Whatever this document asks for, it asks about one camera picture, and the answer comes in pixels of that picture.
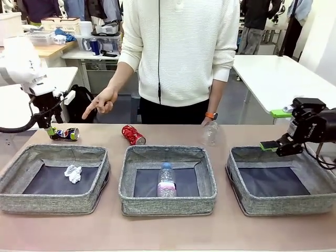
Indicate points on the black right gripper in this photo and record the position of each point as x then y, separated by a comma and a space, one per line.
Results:
315, 127

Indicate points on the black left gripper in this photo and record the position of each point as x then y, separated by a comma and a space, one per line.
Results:
46, 103

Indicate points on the crushed blue Pepsi can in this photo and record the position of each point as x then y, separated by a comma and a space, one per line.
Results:
67, 134

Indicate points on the white paper ball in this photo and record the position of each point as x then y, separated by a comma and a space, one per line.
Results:
73, 173

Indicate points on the crushed clear plastic bottle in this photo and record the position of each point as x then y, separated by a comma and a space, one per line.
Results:
210, 134

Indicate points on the crushed red soda can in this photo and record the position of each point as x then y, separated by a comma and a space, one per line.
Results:
132, 135

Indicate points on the pink label water bottle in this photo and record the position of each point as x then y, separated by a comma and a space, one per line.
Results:
166, 181

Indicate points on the person's right forearm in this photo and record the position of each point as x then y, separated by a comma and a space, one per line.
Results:
118, 76

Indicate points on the person's left forearm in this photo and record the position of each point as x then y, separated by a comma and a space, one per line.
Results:
218, 95

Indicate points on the person's right hand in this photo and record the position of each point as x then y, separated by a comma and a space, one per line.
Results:
105, 101

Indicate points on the person's left hand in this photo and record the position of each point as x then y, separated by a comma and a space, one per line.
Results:
208, 122

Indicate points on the black backpack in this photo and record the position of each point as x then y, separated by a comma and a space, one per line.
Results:
81, 105

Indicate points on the large white desk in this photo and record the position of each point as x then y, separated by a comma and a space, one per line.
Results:
267, 76

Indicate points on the white shelf table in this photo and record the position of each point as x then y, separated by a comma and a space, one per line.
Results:
78, 55

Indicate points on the wooden top table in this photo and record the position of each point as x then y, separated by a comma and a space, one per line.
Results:
52, 50

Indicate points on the grey fabric basket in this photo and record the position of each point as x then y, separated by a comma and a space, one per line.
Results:
52, 202
283, 206
168, 206

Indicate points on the small white printed box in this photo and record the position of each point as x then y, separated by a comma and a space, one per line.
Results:
60, 39

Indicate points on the clear plastic basket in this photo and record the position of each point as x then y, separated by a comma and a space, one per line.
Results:
42, 38

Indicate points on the blue drink bottle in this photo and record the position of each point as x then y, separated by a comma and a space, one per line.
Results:
95, 47

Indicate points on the blue cloth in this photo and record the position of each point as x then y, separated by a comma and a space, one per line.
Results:
69, 36

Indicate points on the black handheld device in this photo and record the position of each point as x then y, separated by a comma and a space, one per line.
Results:
109, 54

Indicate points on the cream slatted crate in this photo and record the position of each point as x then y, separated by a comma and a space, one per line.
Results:
60, 26

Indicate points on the clear storage bin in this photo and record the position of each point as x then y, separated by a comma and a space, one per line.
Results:
110, 43

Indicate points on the white background workbench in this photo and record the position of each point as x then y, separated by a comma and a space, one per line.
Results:
273, 27

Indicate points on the white grey desktop device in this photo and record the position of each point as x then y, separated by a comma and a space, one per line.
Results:
106, 30

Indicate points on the white storage box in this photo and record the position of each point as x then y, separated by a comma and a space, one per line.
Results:
10, 23

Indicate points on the bystander in light blue shirt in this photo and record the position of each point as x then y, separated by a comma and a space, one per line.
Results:
295, 26

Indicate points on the dark purple hanging jacket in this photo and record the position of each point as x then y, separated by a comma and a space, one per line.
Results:
39, 10

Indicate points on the blue hanging shirt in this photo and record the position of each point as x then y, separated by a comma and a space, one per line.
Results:
74, 9

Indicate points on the bystander in dark jacket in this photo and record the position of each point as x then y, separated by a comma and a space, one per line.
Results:
258, 15

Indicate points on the dark hanging coat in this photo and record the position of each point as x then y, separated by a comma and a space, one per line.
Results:
97, 10

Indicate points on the person in white sweater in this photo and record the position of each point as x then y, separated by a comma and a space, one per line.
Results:
183, 52

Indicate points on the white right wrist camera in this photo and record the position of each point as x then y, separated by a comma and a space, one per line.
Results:
286, 108

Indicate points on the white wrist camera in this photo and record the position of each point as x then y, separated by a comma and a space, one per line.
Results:
286, 108
69, 97

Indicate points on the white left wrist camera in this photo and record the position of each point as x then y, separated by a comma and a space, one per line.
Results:
69, 97

